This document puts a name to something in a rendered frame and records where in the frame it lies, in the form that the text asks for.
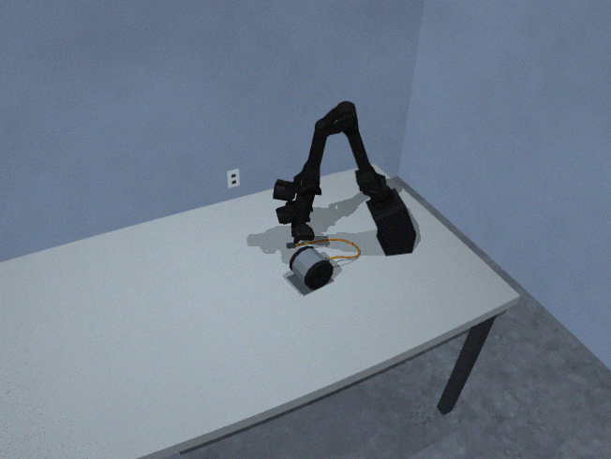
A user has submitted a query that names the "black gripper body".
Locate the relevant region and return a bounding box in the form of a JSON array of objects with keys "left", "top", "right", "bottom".
[{"left": 293, "top": 200, "right": 315, "bottom": 241}]

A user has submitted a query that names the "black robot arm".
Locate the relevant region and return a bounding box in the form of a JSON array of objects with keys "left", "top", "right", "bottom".
[{"left": 273, "top": 101, "right": 397, "bottom": 225}]

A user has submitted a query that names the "orange cable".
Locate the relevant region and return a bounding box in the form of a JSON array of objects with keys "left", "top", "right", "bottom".
[{"left": 287, "top": 239, "right": 360, "bottom": 259}]

